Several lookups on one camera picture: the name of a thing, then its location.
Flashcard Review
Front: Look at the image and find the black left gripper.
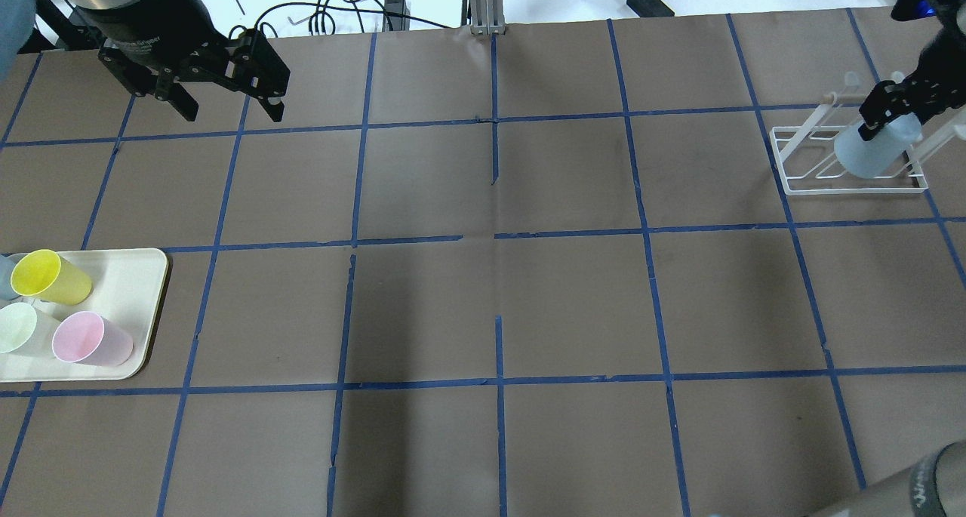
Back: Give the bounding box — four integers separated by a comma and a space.
75, 0, 291, 124

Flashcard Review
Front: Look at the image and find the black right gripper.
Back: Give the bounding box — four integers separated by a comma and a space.
858, 0, 965, 142

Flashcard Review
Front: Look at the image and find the light blue transferred cup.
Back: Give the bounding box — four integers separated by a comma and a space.
832, 114, 921, 179

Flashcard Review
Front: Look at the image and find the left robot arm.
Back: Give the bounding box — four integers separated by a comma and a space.
70, 0, 291, 122

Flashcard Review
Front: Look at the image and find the yellow plastic cup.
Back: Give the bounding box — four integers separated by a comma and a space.
10, 249, 93, 305

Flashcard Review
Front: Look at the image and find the grey plastic cup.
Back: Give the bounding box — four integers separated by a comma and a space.
0, 255, 20, 300

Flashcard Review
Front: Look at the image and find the pink plastic cup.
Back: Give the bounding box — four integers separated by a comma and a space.
52, 311, 134, 367

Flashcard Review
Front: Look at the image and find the pale green plastic cup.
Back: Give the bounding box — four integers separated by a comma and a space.
1, 303, 61, 358

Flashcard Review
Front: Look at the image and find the cream rectangular tray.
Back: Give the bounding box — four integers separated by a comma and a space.
1, 248, 171, 384

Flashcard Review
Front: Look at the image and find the black power adapter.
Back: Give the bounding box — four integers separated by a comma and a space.
626, 0, 675, 18

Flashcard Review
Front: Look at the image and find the white wire cup rack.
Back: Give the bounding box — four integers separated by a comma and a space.
769, 71, 964, 195

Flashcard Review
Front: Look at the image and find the aluminium frame post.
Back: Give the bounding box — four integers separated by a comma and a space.
468, 0, 505, 35

